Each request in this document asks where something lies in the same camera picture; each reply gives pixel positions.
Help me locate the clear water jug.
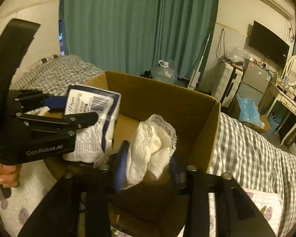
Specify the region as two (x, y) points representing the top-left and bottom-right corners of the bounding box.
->
(151, 60), (176, 84)

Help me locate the white suitcase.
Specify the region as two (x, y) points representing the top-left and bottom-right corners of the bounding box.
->
(211, 62), (243, 108)

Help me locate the black wall television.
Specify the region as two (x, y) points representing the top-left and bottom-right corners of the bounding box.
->
(249, 21), (289, 67)

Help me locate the brown cardboard box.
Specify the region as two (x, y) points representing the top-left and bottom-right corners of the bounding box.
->
(42, 70), (222, 237)

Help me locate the person's left hand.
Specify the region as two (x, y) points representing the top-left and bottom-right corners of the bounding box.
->
(0, 163), (22, 188)

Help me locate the silver mini fridge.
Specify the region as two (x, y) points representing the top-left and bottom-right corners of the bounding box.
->
(237, 60), (272, 106)

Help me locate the white lace cloth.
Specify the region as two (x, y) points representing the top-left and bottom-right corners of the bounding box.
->
(123, 114), (177, 189)

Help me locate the oval vanity mirror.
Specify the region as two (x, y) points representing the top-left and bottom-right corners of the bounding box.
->
(281, 55), (296, 87)

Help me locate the grey checked bed cover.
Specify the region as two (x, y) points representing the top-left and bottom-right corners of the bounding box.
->
(10, 55), (296, 236)

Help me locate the dark blue tissue pack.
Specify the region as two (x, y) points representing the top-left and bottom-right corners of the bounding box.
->
(62, 85), (121, 167)

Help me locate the white dressing table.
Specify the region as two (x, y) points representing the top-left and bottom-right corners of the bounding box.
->
(258, 82), (296, 145)

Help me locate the white floor mop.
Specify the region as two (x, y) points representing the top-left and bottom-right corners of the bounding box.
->
(187, 31), (211, 90)

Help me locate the blue plastic bag pile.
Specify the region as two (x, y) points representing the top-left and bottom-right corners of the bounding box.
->
(236, 95), (265, 128)

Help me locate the white floral quilted pad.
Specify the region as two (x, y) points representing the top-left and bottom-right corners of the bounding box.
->
(0, 161), (282, 236)

